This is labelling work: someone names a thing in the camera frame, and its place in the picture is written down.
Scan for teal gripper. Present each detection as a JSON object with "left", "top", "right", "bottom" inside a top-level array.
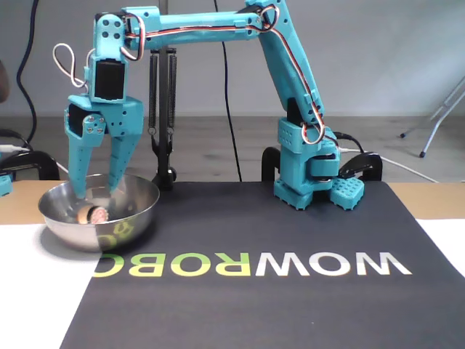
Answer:
[{"left": 64, "top": 95, "right": 145, "bottom": 200}]

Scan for small wooden ball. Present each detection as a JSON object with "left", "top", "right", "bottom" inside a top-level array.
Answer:
[{"left": 77, "top": 204, "right": 110, "bottom": 225}]

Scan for teal leader arm base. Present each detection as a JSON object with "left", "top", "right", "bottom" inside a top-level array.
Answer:
[{"left": 0, "top": 173, "right": 14, "bottom": 198}]

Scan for metal bowl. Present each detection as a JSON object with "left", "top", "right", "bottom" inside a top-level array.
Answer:
[{"left": 38, "top": 173, "right": 161, "bottom": 254}]

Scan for operator hand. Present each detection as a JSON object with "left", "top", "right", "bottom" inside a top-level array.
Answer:
[{"left": 0, "top": 60, "right": 11, "bottom": 103}]

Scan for black table clamp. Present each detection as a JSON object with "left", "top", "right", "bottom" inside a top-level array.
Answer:
[
  {"left": 0, "top": 151, "right": 62, "bottom": 182},
  {"left": 337, "top": 152, "right": 384, "bottom": 182},
  {"left": 262, "top": 147, "right": 281, "bottom": 182}
]

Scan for black mat with WOWROBO print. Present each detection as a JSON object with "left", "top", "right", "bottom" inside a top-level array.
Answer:
[{"left": 60, "top": 180, "right": 465, "bottom": 349}]

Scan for white metal stand legs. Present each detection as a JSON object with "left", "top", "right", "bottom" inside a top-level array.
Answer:
[{"left": 399, "top": 74, "right": 465, "bottom": 158}]

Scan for long black hanging cable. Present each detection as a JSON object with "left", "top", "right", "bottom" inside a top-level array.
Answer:
[{"left": 16, "top": 0, "right": 39, "bottom": 150}]

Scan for black camera stand with springs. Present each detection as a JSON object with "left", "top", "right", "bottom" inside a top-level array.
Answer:
[{"left": 147, "top": 0, "right": 179, "bottom": 192}]

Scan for white cable with plug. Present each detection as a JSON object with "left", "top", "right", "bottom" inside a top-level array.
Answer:
[{"left": 0, "top": 144, "right": 78, "bottom": 180}]

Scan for gripper servo wire loop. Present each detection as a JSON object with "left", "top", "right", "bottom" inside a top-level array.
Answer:
[{"left": 53, "top": 42, "right": 90, "bottom": 89}]

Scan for black looped cable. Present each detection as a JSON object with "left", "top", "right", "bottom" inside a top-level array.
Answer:
[{"left": 0, "top": 128, "right": 36, "bottom": 152}]

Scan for forearm servo wire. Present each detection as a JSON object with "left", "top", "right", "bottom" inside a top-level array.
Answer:
[{"left": 121, "top": 13, "right": 264, "bottom": 62}]

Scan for thin black hanging cable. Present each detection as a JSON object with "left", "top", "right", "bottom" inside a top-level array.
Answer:
[{"left": 213, "top": 0, "right": 243, "bottom": 182}]

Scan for upper arm servo wire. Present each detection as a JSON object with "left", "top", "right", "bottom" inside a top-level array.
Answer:
[{"left": 259, "top": 6, "right": 327, "bottom": 145}]

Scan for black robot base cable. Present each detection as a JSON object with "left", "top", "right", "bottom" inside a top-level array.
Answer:
[{"left": 332, "top": 131, "right": 364, "bottom": 153}]

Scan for white power cable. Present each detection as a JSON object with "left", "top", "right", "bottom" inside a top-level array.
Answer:
[{"left": 339, "top": 147, "right": 439, "bottom": 182}]

